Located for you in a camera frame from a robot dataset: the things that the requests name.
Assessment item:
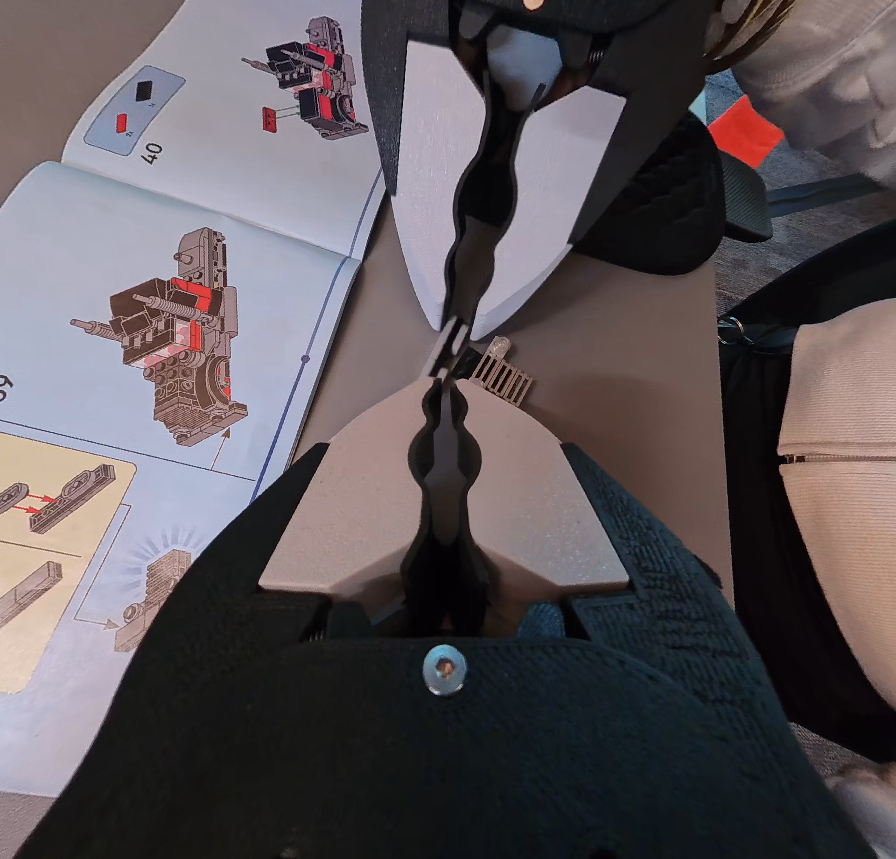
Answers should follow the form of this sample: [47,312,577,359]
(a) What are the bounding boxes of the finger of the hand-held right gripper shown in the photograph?
[465,89,629,339]
[388,37,494,332]

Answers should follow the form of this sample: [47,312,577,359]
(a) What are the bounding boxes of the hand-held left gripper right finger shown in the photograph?
[447,380,631,625]

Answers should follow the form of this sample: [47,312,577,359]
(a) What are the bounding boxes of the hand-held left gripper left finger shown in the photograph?
[258,378,449,625]

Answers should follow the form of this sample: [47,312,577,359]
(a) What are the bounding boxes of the person's right forearm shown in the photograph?
[728,0,896,181]

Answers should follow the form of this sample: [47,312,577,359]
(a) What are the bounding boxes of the black wrist rest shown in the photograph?
[574,112,727,276]

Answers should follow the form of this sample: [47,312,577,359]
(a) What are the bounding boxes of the black office chair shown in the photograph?
[721,155,774,241]

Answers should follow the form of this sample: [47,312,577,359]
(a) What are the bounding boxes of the open instruction booklet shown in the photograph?
[0,0,387,798]

